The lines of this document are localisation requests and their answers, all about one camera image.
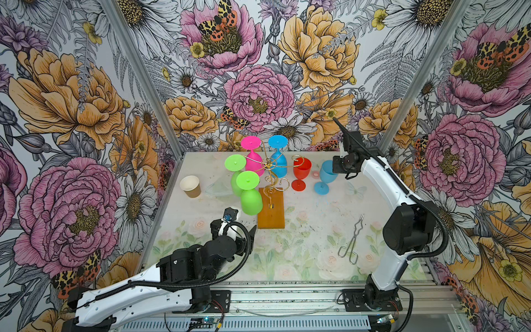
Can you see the gold wire glass rack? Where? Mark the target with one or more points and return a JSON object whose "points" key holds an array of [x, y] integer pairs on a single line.
{"points": [[272, 216]]}

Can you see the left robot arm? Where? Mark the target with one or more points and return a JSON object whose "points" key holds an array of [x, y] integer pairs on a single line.
{"points": [[179, 282]]}

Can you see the green wine glass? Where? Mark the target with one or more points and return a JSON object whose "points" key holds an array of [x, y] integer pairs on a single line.
{"points": [[236, 164], [251, 200]]}

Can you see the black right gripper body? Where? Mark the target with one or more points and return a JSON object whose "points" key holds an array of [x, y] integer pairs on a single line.
{"points": [[342, 165]]}

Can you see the pink wine glass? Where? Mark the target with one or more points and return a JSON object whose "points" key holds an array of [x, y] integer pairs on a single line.
{"points": [[254, 161]]}

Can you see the brown paper cup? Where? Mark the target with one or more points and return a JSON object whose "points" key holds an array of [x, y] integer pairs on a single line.
{"points": [[191, 186]]}

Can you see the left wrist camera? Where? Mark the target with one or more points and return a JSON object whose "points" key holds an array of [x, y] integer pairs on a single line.
{"points": [[230, 216]]}

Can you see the blue wine glass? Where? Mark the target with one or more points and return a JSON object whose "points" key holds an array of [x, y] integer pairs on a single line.
{"points": [[326, 176], [279, 161]]}

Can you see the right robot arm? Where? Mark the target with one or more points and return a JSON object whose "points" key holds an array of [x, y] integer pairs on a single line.
{"points": [[413, 230]]}

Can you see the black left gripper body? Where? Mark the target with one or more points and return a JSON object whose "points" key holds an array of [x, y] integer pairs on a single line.
{"points": [[241, 247]]}

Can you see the red wine glass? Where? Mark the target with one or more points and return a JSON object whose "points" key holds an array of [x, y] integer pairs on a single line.
{"points": [[301, 169]]}

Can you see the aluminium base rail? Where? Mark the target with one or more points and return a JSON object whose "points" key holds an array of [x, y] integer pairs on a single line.
{"points": [[419, 306]]}

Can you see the metal tongs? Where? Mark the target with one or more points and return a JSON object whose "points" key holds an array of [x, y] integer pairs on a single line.
{"points": [[349, 249]]}

